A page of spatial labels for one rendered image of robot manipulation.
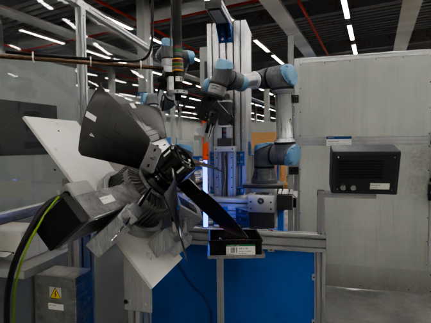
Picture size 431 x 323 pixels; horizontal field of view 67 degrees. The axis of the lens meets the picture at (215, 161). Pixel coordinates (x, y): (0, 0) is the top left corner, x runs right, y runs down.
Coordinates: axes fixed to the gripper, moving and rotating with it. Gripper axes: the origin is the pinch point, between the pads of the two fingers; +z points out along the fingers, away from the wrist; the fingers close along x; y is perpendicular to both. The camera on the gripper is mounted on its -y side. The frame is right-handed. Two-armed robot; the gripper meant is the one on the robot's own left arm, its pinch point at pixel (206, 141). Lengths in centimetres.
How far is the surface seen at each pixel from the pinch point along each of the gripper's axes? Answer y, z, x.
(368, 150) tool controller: -65, -16, -9
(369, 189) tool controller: -71, -1, -12
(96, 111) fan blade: 16, -2, 57
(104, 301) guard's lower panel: 43, 113, -36
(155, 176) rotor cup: 3.0, 14.4, 36.2
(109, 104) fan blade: 16, -5, 52
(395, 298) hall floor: -146, 83, -152
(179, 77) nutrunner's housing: 9.6, -20.5, 24.0
